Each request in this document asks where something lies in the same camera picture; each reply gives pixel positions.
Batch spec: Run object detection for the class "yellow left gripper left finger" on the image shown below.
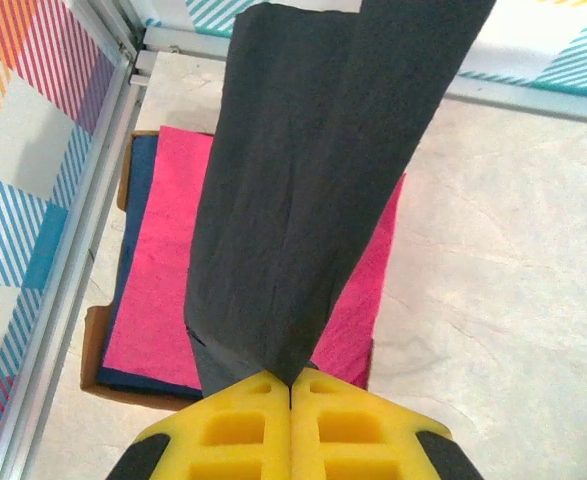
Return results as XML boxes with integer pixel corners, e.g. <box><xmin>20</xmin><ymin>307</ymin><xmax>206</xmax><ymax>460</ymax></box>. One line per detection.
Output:
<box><xmin>105</xmin><ymin>369</ymin><xmax>293</xmax><ymax>480</ymax></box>

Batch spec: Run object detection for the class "aluminium side frame rail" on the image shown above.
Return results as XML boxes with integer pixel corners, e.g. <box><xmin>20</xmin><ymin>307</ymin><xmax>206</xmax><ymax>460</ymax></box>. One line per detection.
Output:
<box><xmin>0</xmin><ymin>47</ymin><xmax>147</xmax><ymax>480</ymax></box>

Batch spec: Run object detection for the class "dark blue paper napkin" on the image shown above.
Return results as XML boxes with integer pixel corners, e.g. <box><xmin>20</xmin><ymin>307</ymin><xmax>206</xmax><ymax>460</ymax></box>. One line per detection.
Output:
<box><xmin>95</xmin><ymin>133</ymin><xmax>209</xmax><ymax>401</ymax></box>

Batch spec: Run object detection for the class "pink paper napkin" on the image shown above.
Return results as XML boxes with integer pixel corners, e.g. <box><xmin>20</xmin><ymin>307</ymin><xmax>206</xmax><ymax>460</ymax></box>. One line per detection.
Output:
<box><xmin>95</xmin><ymin>124</ymin><xmax>407</xmax><ymax>396</ymax></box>

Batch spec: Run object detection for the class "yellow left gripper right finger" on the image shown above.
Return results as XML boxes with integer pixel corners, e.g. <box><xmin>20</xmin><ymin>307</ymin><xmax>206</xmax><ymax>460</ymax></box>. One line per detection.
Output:
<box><xmin>290</xmin><ymin>368</ymin><xmax>480</xmax><ymax>480</ymax></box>

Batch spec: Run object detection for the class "aluminium frame post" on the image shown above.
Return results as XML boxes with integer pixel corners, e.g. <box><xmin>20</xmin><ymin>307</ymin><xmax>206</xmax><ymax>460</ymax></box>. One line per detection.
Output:
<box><xmin>85</xmin><ymin>0</ymin><xmax>147</xmax><ymax>59</ymax></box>

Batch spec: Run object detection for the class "black paper napkin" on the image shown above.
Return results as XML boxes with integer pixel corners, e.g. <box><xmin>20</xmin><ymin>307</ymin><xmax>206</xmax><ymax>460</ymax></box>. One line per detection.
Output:
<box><xmin>185</xmin><ymin>0</ymin><xmax>498</xmax><ymax>401</ymax></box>

